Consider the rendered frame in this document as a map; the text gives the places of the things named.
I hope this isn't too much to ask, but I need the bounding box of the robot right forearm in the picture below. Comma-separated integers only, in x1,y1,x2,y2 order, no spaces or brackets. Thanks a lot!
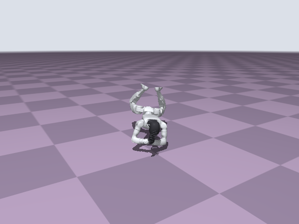
132,137,149,145

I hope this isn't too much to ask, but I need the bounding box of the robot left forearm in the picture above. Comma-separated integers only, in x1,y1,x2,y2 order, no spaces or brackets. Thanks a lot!
152,140,166,146

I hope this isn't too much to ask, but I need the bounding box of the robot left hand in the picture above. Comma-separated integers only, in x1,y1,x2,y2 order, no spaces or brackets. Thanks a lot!
149,133,155,144

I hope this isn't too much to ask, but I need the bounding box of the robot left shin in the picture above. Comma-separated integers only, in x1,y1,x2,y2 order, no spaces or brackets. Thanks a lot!
157,91,166,109

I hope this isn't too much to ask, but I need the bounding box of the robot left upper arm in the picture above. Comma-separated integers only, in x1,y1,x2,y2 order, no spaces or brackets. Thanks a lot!
160,121,167,140

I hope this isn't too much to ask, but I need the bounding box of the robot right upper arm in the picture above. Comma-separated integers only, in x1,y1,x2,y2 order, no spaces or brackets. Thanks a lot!
132,119,144,138

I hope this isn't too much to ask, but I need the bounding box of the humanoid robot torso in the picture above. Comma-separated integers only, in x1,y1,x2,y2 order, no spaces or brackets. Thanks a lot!
142,106,161,129

